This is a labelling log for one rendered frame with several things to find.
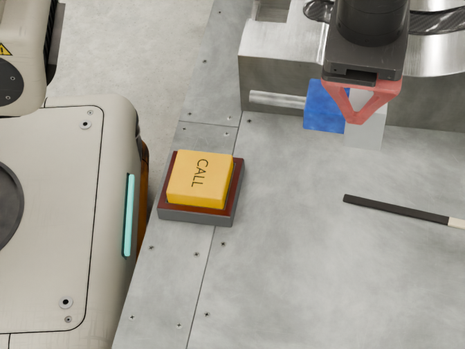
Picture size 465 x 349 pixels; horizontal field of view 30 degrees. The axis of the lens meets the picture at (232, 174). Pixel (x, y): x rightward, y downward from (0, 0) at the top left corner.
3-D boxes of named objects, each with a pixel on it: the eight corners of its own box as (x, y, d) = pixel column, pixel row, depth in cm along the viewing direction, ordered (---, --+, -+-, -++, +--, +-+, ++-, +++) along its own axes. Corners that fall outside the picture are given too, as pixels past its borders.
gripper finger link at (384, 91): (396, 89, 83) (410, 15, 76) (389, 146, 79) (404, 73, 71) (324, 80, 84) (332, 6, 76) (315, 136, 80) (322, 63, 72)
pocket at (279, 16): (247, 43, 100) (245, 19, 98) (254, 13, 104) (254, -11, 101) (286, 47, 100) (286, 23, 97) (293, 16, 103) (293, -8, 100)
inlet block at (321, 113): (245, 133, 85) (244, 95, 81) (254, 95, 88) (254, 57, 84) (379, 151, 83) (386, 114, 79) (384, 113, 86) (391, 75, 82)
